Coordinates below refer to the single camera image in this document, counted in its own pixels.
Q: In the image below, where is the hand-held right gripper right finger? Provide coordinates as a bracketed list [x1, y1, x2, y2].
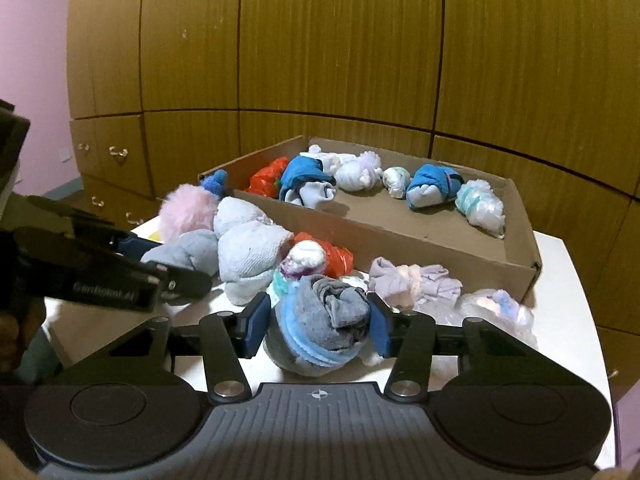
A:
[367, 292, 531, 403]

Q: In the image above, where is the lilac striped sock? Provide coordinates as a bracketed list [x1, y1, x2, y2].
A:
[367, 256, 464, 311]

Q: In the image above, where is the small white green sock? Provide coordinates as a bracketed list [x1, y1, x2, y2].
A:
[382, 166, 413, 200]

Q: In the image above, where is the purple and teal sock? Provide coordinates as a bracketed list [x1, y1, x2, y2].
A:
[272, 255, 306, 301]

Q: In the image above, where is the white fluffy sock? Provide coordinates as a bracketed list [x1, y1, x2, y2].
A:
[212, 196, 296, 307]

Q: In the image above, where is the pink fluffy sock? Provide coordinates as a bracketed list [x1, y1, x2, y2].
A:
[159, 183, 221, 243]

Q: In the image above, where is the white ruffled sock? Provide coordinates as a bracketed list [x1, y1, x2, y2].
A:
[306, 144, 356, 173]

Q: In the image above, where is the grey and blue sock bundle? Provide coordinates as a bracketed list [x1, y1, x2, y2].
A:
[263, 274, 373, 377]

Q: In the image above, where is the plastic-wrapped white teal sock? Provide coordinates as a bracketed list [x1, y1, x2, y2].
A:
[454, 179, 507, 240]

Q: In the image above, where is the red plastic bundle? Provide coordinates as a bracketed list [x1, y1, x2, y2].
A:
[295, 232, 356, 278]
[245, 156, 292, 198]

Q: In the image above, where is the white and lilac sock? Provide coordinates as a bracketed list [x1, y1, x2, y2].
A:
[334, 149, 383, 193]

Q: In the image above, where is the blue pom-pom sock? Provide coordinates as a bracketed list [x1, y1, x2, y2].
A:
[202, 170, 230, 201]

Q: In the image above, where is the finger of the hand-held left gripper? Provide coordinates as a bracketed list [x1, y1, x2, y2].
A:
[27, 195, 163, 258]
[142, 259, 214, 302]

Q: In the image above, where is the wooden wardrobe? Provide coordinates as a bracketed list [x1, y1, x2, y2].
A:
[65, 0, 640, 401]

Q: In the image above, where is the blue and white sock ball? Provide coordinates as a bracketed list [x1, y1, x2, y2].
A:
[406, 162, 466, 211]

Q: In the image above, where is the plastic-wrapped pastel sock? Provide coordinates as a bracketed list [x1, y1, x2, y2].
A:
[440, 287, 540, 353]

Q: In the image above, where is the cardboard box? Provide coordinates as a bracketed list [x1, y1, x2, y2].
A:
[198, 135, 543, 308]

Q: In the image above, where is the white ball sock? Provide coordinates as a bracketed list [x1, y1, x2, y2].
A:
[287, 240, 328, 273]

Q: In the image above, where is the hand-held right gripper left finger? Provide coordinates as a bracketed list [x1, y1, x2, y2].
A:
[107, 292, 272, 406]

